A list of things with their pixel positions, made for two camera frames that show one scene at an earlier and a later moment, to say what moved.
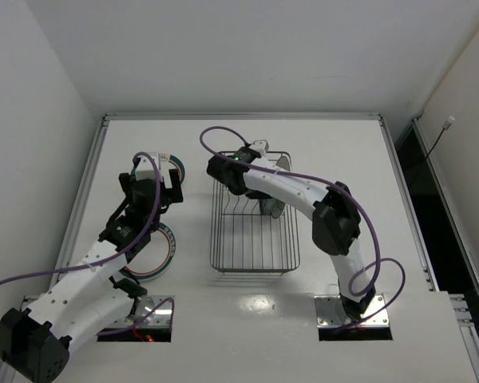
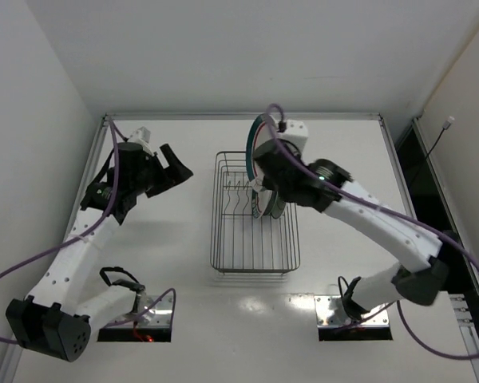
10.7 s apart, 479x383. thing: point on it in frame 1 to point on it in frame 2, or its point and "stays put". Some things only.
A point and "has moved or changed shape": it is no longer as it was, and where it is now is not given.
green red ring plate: [153, 259] to [261, 131]
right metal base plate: [330, 311] stays put
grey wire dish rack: [244, 239] stays put
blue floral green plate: [271, 206] stays put
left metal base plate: [150, 312] stays put
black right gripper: [253, 193] to [268, 169]
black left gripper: [175, 185] to [160, 174]
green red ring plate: [176, 163] has moved or changed shape
